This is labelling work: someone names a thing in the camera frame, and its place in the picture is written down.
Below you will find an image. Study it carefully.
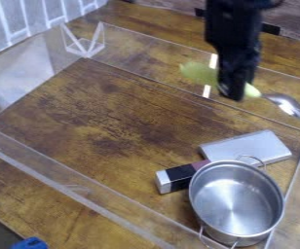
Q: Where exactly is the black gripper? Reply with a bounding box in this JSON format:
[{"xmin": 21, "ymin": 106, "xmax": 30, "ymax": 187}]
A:
[{"xmin": 205, "ymin": 0, "xmax": 263, "ymax": 101}]

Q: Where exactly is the black strip on table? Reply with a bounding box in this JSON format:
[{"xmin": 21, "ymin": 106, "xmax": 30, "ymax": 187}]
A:
[{"xmin": 194, "ymin": 8, "xmax": 281, "ymax": 36}]

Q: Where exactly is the silver flat rectangular box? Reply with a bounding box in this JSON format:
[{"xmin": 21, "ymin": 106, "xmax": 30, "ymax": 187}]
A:
[{"xmin": 198, "ymin": 129, "xmax": 292, "ymax": 166}]

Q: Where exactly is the clear acrylic enclosure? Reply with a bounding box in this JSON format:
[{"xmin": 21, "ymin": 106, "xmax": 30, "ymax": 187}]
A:
[{"xmin": 0, "ymin": 22, "xmax": 300, "ymax": 249}]

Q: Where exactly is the blue object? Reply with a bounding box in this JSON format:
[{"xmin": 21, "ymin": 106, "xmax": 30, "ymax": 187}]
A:
[{"xmin": 11, "ymin": 237, "xmax": 49, "ymax": 249}]

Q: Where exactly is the black and silver block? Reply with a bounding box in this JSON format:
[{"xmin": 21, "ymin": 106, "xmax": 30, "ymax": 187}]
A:
[{"xmin": 156, "ymin": 160, "xmax": 211, "ymax": 195}]

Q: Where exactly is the silver metal pot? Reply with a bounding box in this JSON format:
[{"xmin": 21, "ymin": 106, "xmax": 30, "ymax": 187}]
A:
[{"xmin": 188, "ymin": 160, "xmax": 285, "ymax": 249}]

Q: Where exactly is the spoon with yellow handle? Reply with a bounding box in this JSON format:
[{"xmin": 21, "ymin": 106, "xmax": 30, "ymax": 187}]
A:
[{"xmin": 178, "ymin": 61, "xmax": 300, "ymax": 119}]

